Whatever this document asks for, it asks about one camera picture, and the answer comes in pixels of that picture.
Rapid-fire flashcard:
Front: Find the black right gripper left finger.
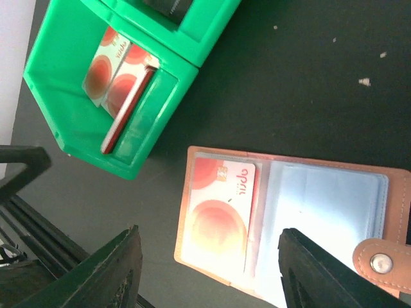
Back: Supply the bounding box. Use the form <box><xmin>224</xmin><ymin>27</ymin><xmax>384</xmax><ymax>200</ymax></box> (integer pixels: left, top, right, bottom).
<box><xmin>16</xmin><ymin>225</ymin><xmax>143</xmax><ymax>307</ymax></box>

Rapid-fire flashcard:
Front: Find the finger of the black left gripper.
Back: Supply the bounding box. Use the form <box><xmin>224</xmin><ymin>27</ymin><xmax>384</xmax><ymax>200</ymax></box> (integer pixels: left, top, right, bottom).
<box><xmin>1</xmin><ymin>146</ymin><xmax>51</xmax><ymax>201</ymax></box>

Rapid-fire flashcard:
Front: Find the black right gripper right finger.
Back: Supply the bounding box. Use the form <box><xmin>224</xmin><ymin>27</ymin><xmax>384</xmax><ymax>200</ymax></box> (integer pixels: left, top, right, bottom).
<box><xmin>279</xmin><ymin>228</ymin><xmax>408</xmax><ymax>307</ymax></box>

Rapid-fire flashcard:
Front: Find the tan leather card holder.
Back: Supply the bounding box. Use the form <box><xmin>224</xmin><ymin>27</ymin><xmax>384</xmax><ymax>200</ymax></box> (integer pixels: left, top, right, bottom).
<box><xmin>174</xmin><ymin>146</ymin><xmax>410</xmax><ymax>307</ymax></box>

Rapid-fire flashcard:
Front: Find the red white card stack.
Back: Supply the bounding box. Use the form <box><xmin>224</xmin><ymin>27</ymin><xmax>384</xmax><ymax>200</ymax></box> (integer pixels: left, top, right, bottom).
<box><xmin>82</xmin><ymin>26</ymin><xmax>160</xmax><ymax>155</ymax></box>

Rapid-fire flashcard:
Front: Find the black vip card stack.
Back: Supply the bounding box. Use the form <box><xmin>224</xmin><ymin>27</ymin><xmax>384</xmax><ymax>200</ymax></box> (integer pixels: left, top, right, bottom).
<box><xmin>143</xmin><ymin>0</ymin><xmax>193</xmax><ymax>24</ymax></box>

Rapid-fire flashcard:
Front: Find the left green plastic bin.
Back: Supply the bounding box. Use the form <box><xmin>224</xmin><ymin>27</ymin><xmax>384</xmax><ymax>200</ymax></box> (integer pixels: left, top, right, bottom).
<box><xmin>24</xmin><ymin>0</ymin><xmax>198</xmax><ymax>180</ymax></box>

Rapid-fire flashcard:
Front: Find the green plastic bin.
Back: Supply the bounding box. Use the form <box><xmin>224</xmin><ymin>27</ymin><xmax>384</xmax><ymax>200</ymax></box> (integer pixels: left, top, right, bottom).
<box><xmin>82</xmin><ymin>1</ymin><xmax>240</xmax><ymax>67</ymax></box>
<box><xmin>24</xmin><ymin>0</ymin><xmax>198</xmax><ymax>180</ymax></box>

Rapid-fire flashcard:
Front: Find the middle green plastic bin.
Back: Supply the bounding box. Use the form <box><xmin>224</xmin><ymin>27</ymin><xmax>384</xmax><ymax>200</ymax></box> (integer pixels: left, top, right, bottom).
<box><xmin>82</xmin><ymin>1</ymin><xmax>240</xmax><ymax>67</ymax></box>

